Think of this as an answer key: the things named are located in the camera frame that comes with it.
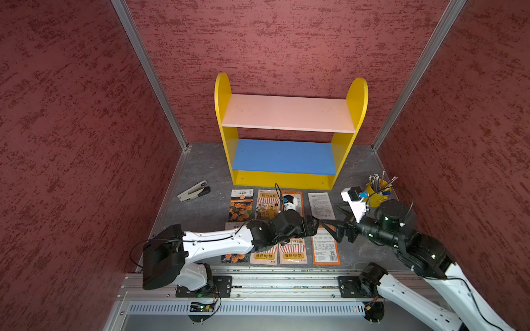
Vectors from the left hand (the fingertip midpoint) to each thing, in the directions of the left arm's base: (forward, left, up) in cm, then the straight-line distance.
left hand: (309, 228), depth 74 cm
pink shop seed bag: (+18, +16, -15) cm, 28 cm away
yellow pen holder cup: (+19, -34, -5) cm, 39 cm away
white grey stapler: (+22, +52, -12) cm, 58 cm away
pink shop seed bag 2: (-4, +5, -15) cm, 16 cm away
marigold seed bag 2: (-7, +29, -15) cm, 33 cm away
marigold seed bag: (+15, +29, -14) cm, 35 cm away
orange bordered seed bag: (-3, -9, -14) cm, 17 cm away
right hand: (-2, -3, +12) cm, 13 cm away
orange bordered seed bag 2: (+23, +1, -15) cm, 27 cm away
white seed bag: (+16, -9, -14) cm, 23 cm away
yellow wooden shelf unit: (+28, +7, +3) cm, 29 cm away
